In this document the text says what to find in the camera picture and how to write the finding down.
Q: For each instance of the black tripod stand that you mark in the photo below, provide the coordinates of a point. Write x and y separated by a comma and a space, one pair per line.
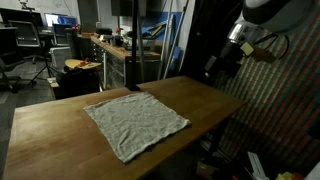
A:
46, 68

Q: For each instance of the black office chair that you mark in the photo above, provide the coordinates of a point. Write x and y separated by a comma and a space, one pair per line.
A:
27, 36

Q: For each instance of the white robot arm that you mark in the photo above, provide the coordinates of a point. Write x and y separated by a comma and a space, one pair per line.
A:
280, 17

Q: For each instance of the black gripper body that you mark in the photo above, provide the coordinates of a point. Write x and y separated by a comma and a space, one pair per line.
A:
228, 61

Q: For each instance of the lit computer monitor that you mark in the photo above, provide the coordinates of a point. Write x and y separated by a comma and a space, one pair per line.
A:
52, 19

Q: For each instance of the wooden top workbench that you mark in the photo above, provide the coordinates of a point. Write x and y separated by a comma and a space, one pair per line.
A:
116, 64

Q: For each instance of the black vertical pole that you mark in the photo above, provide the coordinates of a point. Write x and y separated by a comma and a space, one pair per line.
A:
132, 86

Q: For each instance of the white woven towel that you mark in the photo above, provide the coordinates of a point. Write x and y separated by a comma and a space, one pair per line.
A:
134, 122

